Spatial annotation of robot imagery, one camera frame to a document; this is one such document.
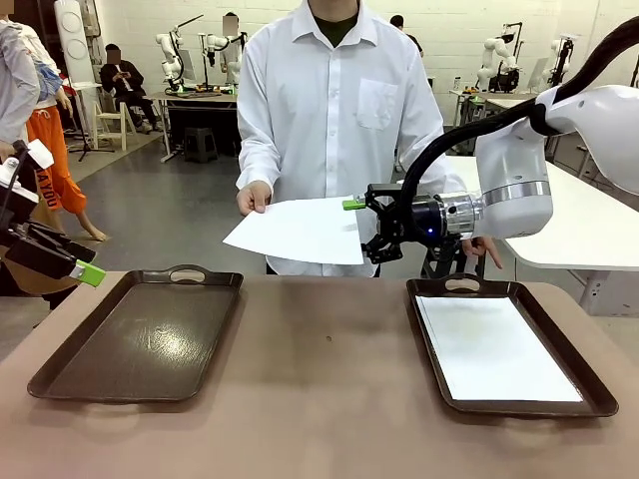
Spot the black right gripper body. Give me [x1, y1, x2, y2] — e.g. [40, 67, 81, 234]
[398, 195, 449, 247]

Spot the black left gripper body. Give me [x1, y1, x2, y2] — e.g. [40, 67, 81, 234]
[0, 221, 40, 261]

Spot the person's right forearm white sleeve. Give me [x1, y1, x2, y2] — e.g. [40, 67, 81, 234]
[236, 133, 282, 192]

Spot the person's left forearm white sleeve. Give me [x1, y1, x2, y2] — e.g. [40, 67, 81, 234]
[407, 143, 468, 197]

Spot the person's left hand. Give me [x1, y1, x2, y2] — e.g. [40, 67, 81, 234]
[460, 236, 505, 271]

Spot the person's right hand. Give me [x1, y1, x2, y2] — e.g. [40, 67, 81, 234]
[235, 180, 276, 218]

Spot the black step stool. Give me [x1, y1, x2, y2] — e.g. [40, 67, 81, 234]
[420, 243, 488, 281]

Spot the person in white shirt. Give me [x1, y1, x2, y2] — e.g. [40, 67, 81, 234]
[235, 0, 468, 278]

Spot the brown plastic tray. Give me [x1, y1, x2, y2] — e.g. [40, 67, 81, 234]
[405, 271, 621, 420]
[27, 263, 246, 405]

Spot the black tripod stand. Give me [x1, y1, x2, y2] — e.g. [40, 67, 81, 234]
[66, 83, 117, 163]

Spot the mannequin in orange trousers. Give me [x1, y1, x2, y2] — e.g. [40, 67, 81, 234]
[19, 22, 109, 243]

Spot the white folding chair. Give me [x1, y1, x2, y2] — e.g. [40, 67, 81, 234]
[94, 97, 141, 152]

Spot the small white background table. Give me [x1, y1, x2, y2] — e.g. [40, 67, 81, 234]
[447, 88, 496, 154]

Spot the long white background table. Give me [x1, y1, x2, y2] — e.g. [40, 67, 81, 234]
[485, 95, 541, 122]

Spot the large white table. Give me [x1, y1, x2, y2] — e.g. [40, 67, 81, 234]
[443, 155, 639, 316]

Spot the dark-haired person in black top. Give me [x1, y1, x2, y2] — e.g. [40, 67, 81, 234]
[388, 14, 426, 57]

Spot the black plastic stool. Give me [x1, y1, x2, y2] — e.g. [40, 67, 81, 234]
[183, 126, 220, 164]

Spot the seated man in black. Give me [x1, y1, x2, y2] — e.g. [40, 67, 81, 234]
[99, 43, 159, 134]

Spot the grey robot work table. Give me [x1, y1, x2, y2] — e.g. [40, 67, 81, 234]
[158, 89, 242, 166]

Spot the tall white air conditioner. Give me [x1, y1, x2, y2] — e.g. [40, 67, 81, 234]
[53, 0, 97, 84]

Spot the standing person behind robots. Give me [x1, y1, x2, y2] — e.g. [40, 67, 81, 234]
[219, 12, 249, 87]

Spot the thin metal stand pole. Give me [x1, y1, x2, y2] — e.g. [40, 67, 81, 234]
[198, 32, 212, 92]

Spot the thin black cable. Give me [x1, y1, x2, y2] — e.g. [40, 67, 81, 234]
[0, 146, 27, 227]

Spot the thick black cable hose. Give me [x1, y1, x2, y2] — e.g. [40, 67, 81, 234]
[398, 14, 639, 251]

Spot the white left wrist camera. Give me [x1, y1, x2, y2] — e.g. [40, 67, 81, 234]
[21, 140, 56, 174]

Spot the tall black camera stand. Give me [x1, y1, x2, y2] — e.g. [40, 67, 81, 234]
[545, 39, 576, 90]

